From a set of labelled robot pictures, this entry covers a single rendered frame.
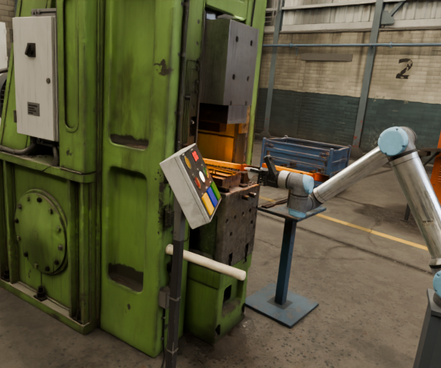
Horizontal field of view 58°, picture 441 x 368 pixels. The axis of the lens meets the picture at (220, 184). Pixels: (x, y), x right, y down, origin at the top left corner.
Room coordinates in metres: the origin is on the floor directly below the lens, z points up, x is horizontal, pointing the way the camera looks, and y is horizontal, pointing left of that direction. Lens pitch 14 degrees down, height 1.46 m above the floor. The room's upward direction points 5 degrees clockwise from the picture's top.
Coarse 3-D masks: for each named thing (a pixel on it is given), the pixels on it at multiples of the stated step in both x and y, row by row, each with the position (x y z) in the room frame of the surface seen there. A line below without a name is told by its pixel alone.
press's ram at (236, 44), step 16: (208, 32) 2.05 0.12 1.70; (224, 32) 2.00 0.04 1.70; (240, 32) 2.07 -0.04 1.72; (256, 32) 2.22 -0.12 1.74; (208, 48) 2.04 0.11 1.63; (224, 48) 2.00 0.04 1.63; (240, 48) 2.08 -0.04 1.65; (256, 48) 2.23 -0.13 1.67; (208, 64) 2.04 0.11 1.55; (224, 64) 1.99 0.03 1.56; (240, 64) 2.10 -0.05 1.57; (208, 80) 2.04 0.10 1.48; (224, 80) 1.99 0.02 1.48; (240, 80) 2.11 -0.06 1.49; (208, 96) 2.03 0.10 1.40; (224, 96) 1.99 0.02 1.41; (240, 96) 2.12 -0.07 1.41
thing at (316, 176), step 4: (264, 164) 2.50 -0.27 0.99; (276, 168) 2.44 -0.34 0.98; (280, 168) 2.42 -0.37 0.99; (284, 168) 2.41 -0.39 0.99; (296, 172) 2.35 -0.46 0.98; (304, 172) 2.33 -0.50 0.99; (308, 172) 2.33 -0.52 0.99; (312, 176) 2.28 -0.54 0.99; (316, 176) 2.28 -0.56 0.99; (320, 176) 2.27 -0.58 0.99; (324, 176) 2.25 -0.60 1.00; (328, 176) 2.23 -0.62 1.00; (316, 180) 2.27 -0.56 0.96; (320, 180) 2.26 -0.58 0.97; (324, 180) 2.25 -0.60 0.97
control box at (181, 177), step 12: (180, 156) 1.44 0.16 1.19; (192, 156) 1.60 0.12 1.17; (168, 168) 1.42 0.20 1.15; (180, 168) 1.42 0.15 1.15; (192, 168) 1.52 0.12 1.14; (168, 180) 1.42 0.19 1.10; (180, 180) 1.42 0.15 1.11; (192, 180) 1.44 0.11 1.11; (204, 180) 1.59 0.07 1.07; (180, 192) 1.42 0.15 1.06; (192, 192) 1.41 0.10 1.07; (204, 192) 1.52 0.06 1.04; (180, 204) 1.42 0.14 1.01; (192, 204) 1.41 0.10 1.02; (204, 204) 1.44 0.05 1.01; (216, 204) 1.60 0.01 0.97; (192, 216) 1.41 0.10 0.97; (204, 216) 1.41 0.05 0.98; (192, 228) 1.41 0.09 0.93
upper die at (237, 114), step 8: (200, 104) 2.12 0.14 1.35; (208, 104) 2.09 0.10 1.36; (216, 104) 2.07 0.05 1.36; (200, 112) 2.12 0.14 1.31; (208, 112) 2.09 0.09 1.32; (216, 112) 2.06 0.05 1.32; (224, 112) 2.04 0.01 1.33; (232, 112) 2.06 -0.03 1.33; (240, 112) 2.14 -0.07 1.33; (208, 120) 2.09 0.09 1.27; (216, 120) 2.06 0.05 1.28; (224, 120) 2.04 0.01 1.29; (232, 120) 2.07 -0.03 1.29; (240, 120) 2.14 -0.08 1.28
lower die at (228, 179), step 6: (210, 168) 2.19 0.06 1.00; (222, 168) 2.26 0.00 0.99; (210, 174) 2.12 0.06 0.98; (216, 174) 2.10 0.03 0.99; (222, 174) 2.11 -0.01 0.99; (228, 174) 2.12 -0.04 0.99; (240, 174) 2.19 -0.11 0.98; (216, 180) 2.05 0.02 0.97; (222, 180) 2.03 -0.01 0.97; (228, 180) 2.08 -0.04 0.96; (234, 180) 2.14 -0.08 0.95; (222, 186) 2.03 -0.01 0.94; (228, 186) 2.08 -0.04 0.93; (234, 186) 2.15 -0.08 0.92
